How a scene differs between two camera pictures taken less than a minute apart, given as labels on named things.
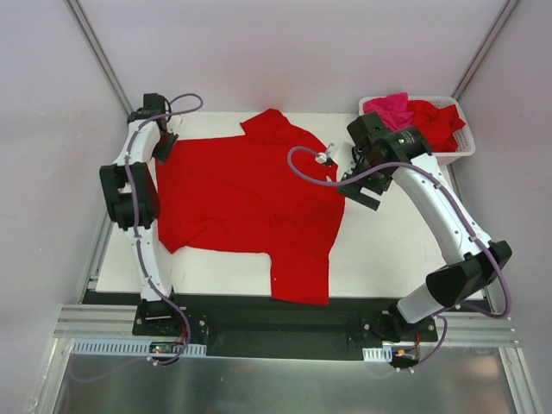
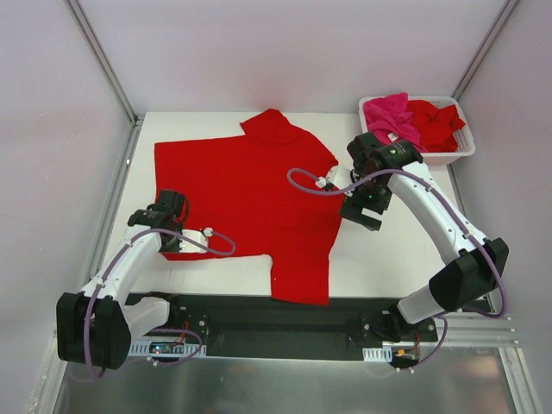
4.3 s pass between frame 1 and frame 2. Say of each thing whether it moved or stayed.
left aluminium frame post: stayed
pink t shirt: stayed
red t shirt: stayed
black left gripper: moved
